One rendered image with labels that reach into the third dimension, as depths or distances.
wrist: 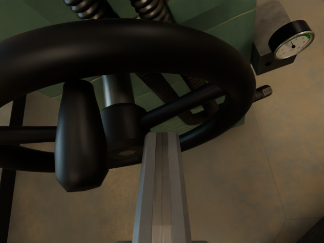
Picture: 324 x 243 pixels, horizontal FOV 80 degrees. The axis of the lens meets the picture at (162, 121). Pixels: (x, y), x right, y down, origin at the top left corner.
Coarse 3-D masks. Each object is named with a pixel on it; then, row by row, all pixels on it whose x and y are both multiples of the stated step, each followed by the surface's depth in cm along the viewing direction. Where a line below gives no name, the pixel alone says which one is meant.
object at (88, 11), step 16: (64, 0) 14; (80, 0) 14; (96, 0) 15; (144, 0) 15; (160, 0) 16; (80, 16) 15; (96, 16) 16; (112, 16) 17; (144, 16) 16; (160, 16) 17; (144, 80) 24; (160, 80) 25; (192, 80) 25; (160, 96) 28; (176, 96) 30; (256, 96) 40; (208, 112) 36
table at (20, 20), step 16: (0, 0) 23; (16, 0) 24; (176, 0) 18; (192, 0) 18; (208, 0) 18; (224, 0) 19; (0, 16) 25; (16, 16) 25; (32, 16) 26; (176, 16) 19; (192, 16) 19; (0, 32) 27; (16, 32) 27
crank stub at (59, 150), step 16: (80, 80) 11; (64, 96) 10; (80, 96) 10; (64, 112) 10; (80, 112) 10; (96, 112) 10; (64, 128) 9; (80, 128) 9; (96, 128) 10; (64, 144) 9; (80, 144) 9; (96, 144) 9; (64, 160) 9; (80, 160) 9; (96, 160) 9; (64, 176) 8; (80, 176) 8; (96, 176) 9
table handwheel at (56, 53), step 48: (0, 48) 9; (48, 48) 9; (96, 48) 9; (144, 48) 10; (192, 48) 11; (0, 96) 10; (192, 96) 18; (240, 96) 17; (0, 144) 17; (192, 144) 30
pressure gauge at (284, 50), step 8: (288, 24) 31; (296, 24) 31; (304, 24) 31; (280, 32) 32; (288, 32) 31; (296, 32) 31; (304, 32) 30; (312, 32) 31; (272, 40) 34; (280, 40) 32; (288, 40) 31; (296, 40) 32; (304, 40) 32; (312, 40) 32; (272, 48) 34; (280, 48) 33; (288, 48) 34; (296, 48) 34; (304, 48) 34; (280, 56) 35; (288, 56) 36
